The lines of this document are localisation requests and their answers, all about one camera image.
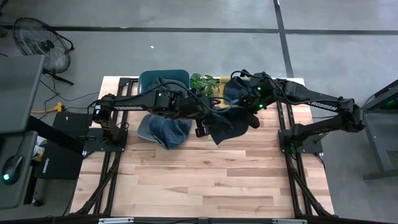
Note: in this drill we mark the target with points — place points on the white labelled container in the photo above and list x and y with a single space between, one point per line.
38 151

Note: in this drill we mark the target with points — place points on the black floor fan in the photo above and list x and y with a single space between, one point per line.
40 43

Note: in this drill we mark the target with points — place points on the grey metal cart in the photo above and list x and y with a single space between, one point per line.
382 133

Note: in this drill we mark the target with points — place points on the blue denim cap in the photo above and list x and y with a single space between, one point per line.
172 133

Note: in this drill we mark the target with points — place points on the green potted plant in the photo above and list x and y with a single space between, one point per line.
202 82

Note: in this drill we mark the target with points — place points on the black computer mouse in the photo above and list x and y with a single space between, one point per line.
12 168

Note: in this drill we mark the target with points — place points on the teal plastic bin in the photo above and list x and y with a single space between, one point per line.
149 76

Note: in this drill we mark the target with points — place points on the navy cap white label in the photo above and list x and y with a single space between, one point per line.
236 130

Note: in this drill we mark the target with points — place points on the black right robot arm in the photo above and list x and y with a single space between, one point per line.
311 96

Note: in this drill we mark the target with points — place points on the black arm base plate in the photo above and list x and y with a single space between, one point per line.
93 144
311 147

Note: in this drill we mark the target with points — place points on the grey rounded desk top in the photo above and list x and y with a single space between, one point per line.
18 196

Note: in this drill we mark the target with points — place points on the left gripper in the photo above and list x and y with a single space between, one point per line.
199 109

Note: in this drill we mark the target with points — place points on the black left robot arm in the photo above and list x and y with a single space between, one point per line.
130 104

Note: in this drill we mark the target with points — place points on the dark blue cap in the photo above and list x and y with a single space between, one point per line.
233 90

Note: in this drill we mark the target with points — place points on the black controller box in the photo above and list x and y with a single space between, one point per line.
59 161

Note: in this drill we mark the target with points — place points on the silver frame bracket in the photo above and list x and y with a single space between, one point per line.
289 221
116 220

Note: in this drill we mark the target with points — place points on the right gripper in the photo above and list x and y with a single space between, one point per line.
255 102

